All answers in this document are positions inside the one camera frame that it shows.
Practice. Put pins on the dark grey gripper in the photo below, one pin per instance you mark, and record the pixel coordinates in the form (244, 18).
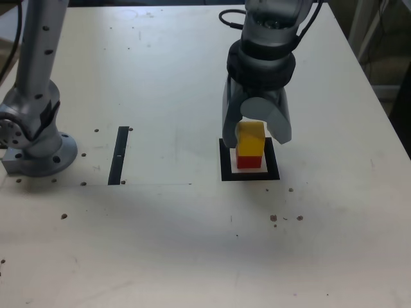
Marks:
(260, 93)

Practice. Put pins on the yellow cube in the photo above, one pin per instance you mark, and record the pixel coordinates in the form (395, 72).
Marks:
(252, 142)

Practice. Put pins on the red cube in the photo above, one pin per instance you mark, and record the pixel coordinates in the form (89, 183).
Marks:
(250, 162)

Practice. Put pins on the black tape square outline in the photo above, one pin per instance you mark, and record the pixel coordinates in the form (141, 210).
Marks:
(273, 167)

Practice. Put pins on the black tape strip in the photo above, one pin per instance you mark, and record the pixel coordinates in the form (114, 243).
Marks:
(118, 154)

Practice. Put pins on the dark cabinet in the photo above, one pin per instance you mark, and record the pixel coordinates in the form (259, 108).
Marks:
(401, 109)

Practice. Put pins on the white metal frame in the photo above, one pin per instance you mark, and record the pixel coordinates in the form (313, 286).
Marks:
(366, 29)

